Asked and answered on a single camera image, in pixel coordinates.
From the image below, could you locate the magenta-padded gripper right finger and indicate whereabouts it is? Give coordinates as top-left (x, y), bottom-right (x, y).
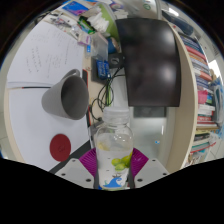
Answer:
top-left (128, 148), bottom-right (170, 190)

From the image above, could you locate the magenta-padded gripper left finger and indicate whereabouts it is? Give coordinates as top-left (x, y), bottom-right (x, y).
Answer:
top-left (54, 147), bottom-right (100, 190)

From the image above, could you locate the clear plastic water bottle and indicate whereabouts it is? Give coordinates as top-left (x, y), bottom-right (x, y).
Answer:
top-left (94, 106), bottom-right (135, 191)

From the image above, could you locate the flat round red coaster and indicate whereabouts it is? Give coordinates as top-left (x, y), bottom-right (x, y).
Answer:
top-left (49, 133), bottom-right (72, 163)

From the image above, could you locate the black rectangular panel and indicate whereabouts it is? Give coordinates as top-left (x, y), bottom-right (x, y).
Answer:
top-left (133, 106), bottom-right (167, 118)

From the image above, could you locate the blank white paper sheet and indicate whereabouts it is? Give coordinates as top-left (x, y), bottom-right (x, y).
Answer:
top-left (8, 83), bottom-right (93, 173)

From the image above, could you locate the grey mug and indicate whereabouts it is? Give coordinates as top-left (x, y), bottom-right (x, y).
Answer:
top-left (41, 68), bottom-right (90, 121)

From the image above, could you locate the blue electronic device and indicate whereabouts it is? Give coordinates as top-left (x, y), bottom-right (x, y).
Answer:
top-left (95, 59), bottom-right (112, 80)

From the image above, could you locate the black computer monitor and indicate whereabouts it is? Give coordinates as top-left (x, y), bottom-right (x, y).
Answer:
top-left (108, 18), bottom-right (183, 108)

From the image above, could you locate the clear plastic box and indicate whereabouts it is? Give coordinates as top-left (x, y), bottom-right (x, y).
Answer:
top-left (87, 31), bottom-right (109, 61)

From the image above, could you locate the handwritten white paper sheet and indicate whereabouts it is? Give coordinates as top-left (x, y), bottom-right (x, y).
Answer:
top-left (6, 20), bottom-right (86, 88)

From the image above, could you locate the white tissue pile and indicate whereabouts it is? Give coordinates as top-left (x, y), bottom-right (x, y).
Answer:
top-left (87, 11), bottom-right (110, 33)

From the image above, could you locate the blue tissue box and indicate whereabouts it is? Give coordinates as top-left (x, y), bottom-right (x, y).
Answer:
top-left (61, 0), bottom-right (89, 17)

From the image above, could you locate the black cable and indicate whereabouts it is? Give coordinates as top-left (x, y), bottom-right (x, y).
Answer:
top-left (90, 66), bottom-right (126, 123)

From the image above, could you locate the wall shelf with books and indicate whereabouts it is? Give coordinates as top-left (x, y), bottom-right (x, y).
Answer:
top-left (165, 9), bottom-right (224, 174)

